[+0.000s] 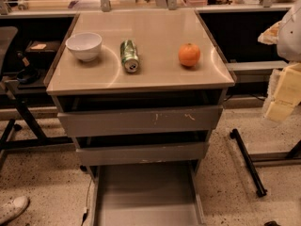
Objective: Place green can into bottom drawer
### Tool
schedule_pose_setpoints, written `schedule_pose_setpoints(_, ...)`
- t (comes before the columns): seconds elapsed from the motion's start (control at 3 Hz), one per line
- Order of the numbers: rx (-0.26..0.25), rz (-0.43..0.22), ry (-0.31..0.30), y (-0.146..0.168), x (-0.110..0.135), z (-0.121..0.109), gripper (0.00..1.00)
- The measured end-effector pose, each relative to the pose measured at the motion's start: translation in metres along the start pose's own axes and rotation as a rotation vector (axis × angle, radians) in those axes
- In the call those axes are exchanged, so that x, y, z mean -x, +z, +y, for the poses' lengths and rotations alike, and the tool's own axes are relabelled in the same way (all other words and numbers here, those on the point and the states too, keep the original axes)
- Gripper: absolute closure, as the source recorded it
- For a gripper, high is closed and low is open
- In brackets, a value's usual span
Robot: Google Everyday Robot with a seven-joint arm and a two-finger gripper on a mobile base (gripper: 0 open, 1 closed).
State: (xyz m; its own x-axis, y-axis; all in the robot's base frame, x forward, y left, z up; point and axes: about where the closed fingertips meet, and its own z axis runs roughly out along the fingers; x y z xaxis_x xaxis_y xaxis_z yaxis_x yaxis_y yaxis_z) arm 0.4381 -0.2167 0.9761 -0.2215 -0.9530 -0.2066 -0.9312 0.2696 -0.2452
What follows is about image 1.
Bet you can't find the bottom grey open drawer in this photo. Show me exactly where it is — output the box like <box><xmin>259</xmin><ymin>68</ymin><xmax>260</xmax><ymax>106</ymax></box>
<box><xmin>90</xmin><ymin>162</ymin><xmax>207</xmax><ymax>226</ymax></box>

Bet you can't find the middle grey drawer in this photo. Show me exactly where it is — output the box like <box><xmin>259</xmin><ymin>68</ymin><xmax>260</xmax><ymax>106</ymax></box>
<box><xmin>76</xmin><ymin>142</ymin><xmax>209</xmax><ymax>166</ymax></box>

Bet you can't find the white ceramic bowl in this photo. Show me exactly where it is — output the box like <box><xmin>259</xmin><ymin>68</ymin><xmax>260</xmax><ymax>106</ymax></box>
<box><xmin>65</xmin><ymin>32</ymin><xmax>103</xmax><ymax>61</ymax></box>

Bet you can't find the black desk frame left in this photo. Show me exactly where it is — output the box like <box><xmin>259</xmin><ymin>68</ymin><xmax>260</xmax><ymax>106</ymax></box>
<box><xmin>0</xmin><ymin>80</ymin><xmax>72</xmax><ymax>164</ymax></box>

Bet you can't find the white shoe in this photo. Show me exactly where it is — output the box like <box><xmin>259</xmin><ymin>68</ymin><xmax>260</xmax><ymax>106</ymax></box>
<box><xmin>0</xmin><ymin>196</ymin><xmax>29</xmax><ymax>225</ymax></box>

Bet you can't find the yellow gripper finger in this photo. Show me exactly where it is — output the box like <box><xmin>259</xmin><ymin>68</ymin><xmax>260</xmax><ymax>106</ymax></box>
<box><xmin>264</xmin><ymin>63</ymin><xmax>301</xmax><ymax>122</ymax></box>

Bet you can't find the top grey drawer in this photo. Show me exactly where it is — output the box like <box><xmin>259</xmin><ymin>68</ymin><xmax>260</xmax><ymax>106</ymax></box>
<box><xmin>58</xmin><ymin>105</ymin><xmax>223</xmax><ymax>137</ymax></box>

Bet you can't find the white cable on floor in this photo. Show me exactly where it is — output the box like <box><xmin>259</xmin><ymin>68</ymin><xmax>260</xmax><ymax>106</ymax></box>
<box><xmin>80</xmin><ymin>177</ymin><xmax>94</xmax><ymax>226</ymax></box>

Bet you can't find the green soda can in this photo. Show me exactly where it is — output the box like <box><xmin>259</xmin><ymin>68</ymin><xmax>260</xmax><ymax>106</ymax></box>
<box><xmin>120</xmin><ymin>40</ymin><xmax>140</xmax><ymax>73</ymax></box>

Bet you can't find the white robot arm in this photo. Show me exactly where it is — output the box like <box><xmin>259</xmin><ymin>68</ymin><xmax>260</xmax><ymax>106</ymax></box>
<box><xmin>258</xmin><ymin>0</ymin><xmax>301</xmax><ymax>122</ymax></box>

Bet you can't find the grey drawer cabinet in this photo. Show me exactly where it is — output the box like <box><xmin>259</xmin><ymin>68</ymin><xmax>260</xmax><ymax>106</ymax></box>
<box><xmin>43</xmin><ymin>8</ymin><xmax>238</xmax><ymax>226</ymax></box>

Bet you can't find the black table leg right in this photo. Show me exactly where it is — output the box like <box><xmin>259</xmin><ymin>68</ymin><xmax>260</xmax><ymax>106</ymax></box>
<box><xmin>230</xmin><ymin>129</ymin><xmax>267</xmax><ymax>198</ymax></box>

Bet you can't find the orange fruit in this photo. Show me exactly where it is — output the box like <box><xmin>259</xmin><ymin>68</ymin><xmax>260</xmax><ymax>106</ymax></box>
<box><xmin>178</xmin><ymin>43</ymin><xmax>200</xmax><ymax>67</ymax></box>

